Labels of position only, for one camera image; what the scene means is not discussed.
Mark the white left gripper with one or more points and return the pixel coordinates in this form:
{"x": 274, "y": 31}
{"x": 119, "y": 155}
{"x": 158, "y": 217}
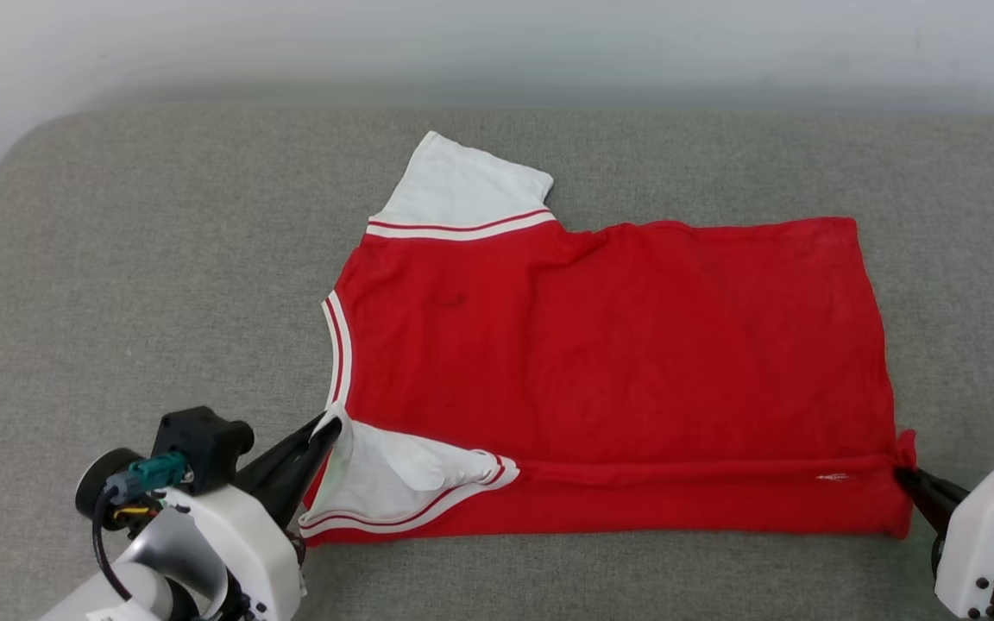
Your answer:
{"x": 247, "y": 552}

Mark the red and white jersey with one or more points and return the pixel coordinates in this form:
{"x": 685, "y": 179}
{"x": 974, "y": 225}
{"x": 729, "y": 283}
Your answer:
{"x": 618, "y": 345}

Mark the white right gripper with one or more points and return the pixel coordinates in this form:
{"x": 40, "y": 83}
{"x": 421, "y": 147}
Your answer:
{"x": 989, "y": 543}

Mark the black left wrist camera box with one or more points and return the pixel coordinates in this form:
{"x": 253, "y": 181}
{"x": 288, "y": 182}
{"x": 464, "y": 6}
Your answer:
{"x": 204, "y": 440}

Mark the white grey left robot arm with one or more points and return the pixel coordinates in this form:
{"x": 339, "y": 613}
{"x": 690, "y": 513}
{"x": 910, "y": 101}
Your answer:
{"x": 143, "y": 595}

